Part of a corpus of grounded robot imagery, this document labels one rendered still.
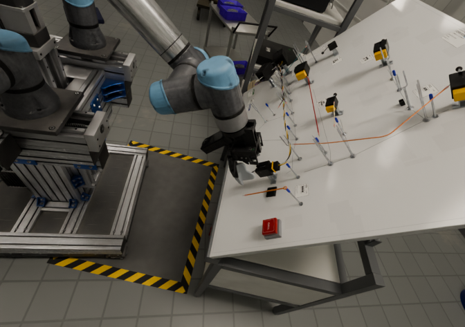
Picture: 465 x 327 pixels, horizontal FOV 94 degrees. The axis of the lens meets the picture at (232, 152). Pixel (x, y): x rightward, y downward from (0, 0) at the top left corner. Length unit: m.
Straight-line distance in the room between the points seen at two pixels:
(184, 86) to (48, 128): 0.55
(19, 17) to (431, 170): 1.30
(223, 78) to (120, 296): 1.58
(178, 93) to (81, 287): 1.56
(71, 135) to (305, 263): 1.07
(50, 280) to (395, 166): 1.89
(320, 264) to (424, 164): 0.64
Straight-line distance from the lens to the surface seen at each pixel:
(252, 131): 0.50
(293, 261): 1.10
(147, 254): 1.82
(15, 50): 0.84
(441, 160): 0.74
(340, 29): 1.61
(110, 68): 1.31
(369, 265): 1.06
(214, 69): 0.42
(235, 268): 1.00
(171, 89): 0.47
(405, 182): 0.72
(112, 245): 1.65
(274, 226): 0.73
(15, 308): 1.94
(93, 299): 1.81
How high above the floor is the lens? 1.74
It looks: 47 degrees down
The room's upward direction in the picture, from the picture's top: 20 degrees clockwise
